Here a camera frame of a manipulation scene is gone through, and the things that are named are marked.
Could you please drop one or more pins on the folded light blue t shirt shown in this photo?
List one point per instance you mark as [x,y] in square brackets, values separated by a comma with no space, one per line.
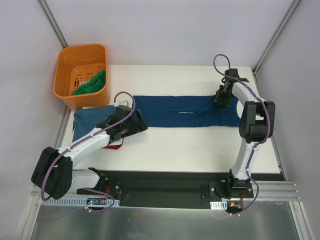
[87,119]

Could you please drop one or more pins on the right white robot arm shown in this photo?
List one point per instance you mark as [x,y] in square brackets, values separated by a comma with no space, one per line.
[256,126]

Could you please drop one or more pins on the green t shirt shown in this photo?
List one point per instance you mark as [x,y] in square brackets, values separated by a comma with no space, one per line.
[96,83]

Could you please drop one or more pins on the dark blue t shirt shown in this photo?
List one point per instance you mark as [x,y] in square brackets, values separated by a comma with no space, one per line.
[186,111]

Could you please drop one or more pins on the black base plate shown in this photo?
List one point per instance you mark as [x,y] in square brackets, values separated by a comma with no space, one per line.
[156,189]

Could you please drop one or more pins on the folded red t shirt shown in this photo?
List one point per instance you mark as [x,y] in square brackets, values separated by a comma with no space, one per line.
[114,145]

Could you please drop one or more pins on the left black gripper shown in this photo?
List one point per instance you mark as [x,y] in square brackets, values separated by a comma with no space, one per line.
[136,122]

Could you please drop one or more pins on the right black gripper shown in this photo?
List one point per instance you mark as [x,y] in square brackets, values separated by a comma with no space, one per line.
[221,96]

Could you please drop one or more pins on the aluminium rail frame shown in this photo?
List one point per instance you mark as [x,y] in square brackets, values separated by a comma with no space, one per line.
[284,191]

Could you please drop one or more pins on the orange plastic basket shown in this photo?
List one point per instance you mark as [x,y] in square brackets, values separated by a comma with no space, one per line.
[76,66]

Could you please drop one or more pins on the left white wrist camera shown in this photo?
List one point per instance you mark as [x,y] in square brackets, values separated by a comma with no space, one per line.
[122,103]

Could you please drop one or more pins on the slotted cable duct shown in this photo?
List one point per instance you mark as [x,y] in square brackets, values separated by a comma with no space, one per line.
[94,202]
[219,205]

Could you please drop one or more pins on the right slotted cable duct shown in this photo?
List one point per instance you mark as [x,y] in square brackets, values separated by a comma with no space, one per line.
[219,205]

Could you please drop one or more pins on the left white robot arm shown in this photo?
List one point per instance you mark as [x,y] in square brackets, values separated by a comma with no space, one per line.
[55,173]

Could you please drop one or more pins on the left slotted cable duct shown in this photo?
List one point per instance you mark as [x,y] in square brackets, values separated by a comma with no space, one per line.
[94,202]

